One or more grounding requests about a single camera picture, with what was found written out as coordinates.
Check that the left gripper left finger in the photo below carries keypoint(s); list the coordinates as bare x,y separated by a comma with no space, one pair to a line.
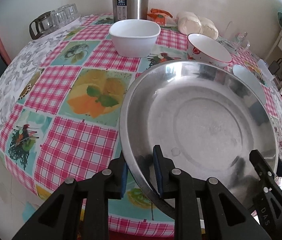
78,207

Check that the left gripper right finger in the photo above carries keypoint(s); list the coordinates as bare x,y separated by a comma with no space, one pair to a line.
203,208

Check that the large stainless steel basin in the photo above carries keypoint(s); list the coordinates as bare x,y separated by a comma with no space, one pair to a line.
206,120

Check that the small white blue bowl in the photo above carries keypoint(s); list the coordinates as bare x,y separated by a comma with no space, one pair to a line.
250,80

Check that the strawberry pattern red-rimmed bowl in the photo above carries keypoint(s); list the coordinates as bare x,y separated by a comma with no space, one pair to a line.
205,49

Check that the white square bowl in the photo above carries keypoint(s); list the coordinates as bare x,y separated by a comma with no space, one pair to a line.
134,38

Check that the checkered picture tablecloth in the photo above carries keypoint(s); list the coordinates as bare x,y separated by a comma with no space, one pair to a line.
66,120

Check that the clear plastic box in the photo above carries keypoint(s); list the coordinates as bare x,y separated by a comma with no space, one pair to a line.
263,66

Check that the black power adapter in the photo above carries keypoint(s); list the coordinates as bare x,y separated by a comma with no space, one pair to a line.
274,67

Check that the grey floral white cloth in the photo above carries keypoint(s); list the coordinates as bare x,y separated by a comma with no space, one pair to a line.
23,67

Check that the glass ashtray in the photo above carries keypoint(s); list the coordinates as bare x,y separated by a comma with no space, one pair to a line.
230,46

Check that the clear glass mug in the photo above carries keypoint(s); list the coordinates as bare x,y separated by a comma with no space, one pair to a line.
238,37

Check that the bag of steamed buns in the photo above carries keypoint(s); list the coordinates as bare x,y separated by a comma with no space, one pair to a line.
189,23

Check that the upturned drinking glass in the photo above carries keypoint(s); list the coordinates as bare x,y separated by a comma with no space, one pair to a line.
71,12
60,18

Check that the orange snack packet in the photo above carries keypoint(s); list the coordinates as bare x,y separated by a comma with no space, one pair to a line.
161,17

